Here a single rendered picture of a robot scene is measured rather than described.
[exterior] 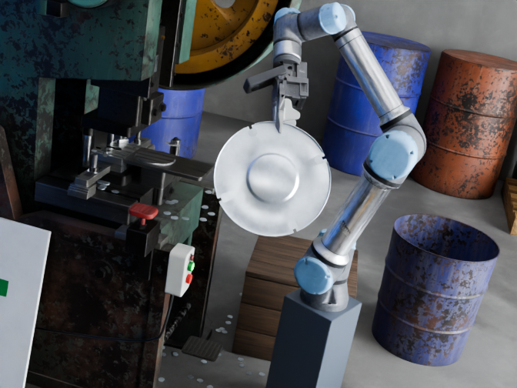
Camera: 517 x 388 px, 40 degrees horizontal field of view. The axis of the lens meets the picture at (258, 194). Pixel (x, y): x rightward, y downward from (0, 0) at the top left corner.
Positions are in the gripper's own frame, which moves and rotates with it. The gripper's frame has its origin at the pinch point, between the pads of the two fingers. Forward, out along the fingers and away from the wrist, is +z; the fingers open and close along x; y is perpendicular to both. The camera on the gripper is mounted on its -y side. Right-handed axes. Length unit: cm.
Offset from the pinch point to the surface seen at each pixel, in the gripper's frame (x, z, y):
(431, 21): 231, -227, 155
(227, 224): 192, -45, 14
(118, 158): 44, -7, -40
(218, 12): 40, -63, -13
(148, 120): 34.5, -16.5, -31.8
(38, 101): 30, -16, -63
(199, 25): 46, -61, -18
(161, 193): 49, 0, -26
